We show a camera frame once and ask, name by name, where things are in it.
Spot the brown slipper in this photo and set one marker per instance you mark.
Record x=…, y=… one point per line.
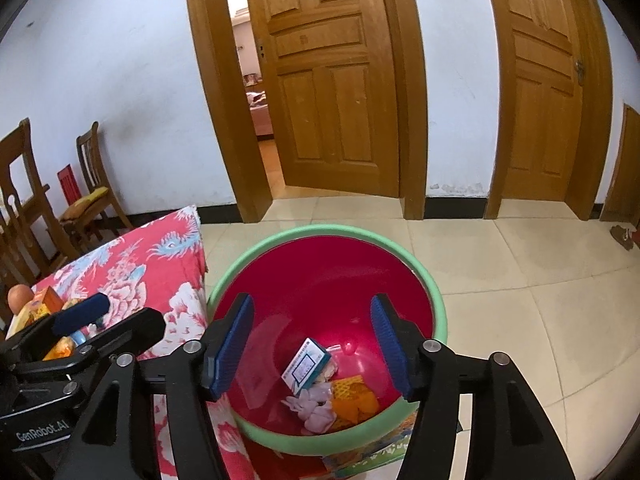
x=622, y=237

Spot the white tissue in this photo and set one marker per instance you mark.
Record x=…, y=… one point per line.
x=315, y=412

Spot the pink sofa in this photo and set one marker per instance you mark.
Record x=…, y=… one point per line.
x=260, y=115

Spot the wooden chair with cushion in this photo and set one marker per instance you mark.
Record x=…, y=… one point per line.
x=90, y=160

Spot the small orange box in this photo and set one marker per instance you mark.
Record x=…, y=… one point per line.
x=50, y=300

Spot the large wooden chair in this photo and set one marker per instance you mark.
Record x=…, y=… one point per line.
x=22, y=135

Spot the red floral tablecloth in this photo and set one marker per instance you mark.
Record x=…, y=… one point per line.
x=150, y=270

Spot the white and blue box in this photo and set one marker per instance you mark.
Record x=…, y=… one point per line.
x=305, y=365

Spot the red basin with green rim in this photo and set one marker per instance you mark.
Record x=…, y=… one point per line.
x=325, y=280

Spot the orange wrapper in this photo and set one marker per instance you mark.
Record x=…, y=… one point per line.
x=360, y=407

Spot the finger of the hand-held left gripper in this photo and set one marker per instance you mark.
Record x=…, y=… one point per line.
x=80, y=312
x=140, y=332

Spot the wooden door frame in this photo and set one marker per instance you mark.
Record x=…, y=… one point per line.
x=595, y=160
x=210, y=110

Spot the small colourful wrapper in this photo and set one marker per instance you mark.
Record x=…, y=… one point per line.
x=80, y=338

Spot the yellow foam fruit net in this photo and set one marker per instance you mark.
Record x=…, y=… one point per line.
x=346, y=387

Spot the open wooden door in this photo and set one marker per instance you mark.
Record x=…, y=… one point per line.
x=325, y=110

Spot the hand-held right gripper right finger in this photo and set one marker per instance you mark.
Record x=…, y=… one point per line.
x=395, y=350

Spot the closed wooden door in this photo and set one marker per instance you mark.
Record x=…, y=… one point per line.
x=540, y=110

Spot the colourful patterned mat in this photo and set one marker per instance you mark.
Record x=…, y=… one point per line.
x=370, y=455

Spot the orange patterned packet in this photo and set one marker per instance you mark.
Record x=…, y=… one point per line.
x=60, y=347

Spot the apple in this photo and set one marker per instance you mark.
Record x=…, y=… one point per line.
x=20, y=297

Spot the yellow seat cushion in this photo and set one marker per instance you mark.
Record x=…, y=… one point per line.
x=85, y=200

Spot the red board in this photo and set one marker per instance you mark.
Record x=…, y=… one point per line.
x=68, y=185

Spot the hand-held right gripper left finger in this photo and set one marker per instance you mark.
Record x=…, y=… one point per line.
x=227, y=350

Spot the wooden board panel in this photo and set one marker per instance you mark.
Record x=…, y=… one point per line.
x=625, y=170

